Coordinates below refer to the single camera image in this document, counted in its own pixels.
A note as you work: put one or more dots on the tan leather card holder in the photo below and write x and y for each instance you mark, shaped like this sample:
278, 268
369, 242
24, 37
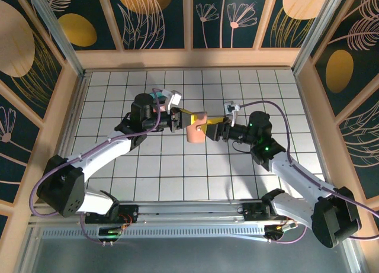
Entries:
195, 135

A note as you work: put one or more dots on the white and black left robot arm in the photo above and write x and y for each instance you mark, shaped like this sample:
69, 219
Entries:
97, 157

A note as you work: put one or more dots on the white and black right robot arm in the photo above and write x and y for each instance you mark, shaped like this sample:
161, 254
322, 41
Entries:
296, 172

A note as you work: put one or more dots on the teal credit card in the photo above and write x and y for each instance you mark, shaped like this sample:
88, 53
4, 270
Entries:
155, 92

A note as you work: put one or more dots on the left controller board green light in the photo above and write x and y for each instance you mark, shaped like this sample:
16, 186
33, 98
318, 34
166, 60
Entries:
109, 232

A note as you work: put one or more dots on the grey metal plate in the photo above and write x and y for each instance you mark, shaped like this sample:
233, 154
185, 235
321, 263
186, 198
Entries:
189, 255

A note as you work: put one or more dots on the aluminium side rail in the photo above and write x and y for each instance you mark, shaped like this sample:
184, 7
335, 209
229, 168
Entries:
77, 107
318, 145

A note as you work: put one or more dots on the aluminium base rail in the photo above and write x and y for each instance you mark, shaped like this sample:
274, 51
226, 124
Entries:
189, 209

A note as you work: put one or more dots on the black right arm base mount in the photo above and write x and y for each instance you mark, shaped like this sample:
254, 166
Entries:
251, 210

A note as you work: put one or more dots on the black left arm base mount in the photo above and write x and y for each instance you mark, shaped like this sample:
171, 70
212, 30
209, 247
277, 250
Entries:
130, 210

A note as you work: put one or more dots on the aluminium frame post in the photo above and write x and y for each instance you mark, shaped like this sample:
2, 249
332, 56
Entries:
59, 39
316, 33

